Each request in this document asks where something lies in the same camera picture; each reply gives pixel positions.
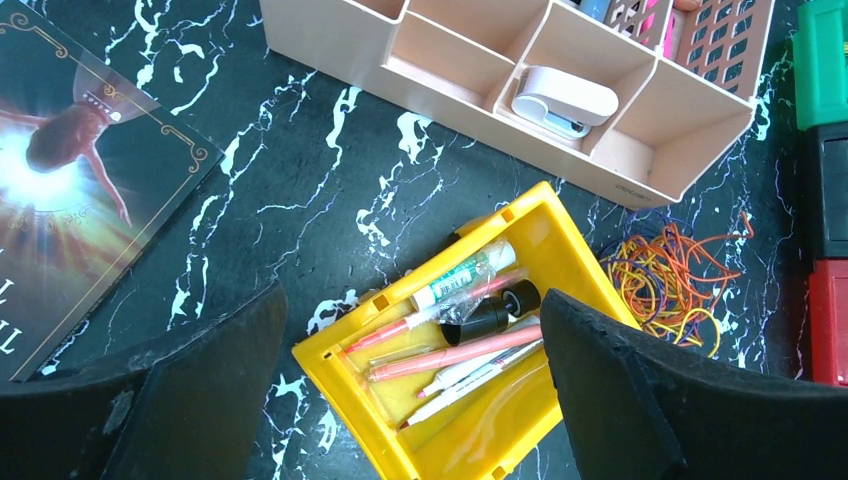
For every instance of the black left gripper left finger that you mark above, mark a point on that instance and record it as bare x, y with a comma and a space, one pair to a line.
183, 405

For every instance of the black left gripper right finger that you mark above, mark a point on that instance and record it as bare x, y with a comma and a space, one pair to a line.
636, 407

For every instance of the yellow plastic bin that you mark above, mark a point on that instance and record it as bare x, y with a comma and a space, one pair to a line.
486, 434

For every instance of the pink pen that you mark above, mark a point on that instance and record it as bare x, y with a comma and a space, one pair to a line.
453, 355

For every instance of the black cylinder marker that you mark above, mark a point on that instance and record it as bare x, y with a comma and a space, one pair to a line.
494, 314

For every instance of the white pen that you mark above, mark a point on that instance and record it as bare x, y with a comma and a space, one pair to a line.
471, 382

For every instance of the white glue stick tube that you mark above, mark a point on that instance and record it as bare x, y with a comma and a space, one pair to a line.
481, 266

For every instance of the red plastic bin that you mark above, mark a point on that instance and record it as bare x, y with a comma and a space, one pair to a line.
828, 312

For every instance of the dark illustrated book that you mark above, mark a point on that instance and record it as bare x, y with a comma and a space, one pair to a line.
91, 168

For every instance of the white stapler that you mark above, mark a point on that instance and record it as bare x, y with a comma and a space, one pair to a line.
562, 103

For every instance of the peach desk file organizer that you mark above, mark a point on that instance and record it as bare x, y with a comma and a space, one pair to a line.
634, 107

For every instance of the black plastic bin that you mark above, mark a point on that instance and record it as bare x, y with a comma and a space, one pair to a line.
826, 173

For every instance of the green plastic bin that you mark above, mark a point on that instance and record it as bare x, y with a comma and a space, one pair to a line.
820, 63

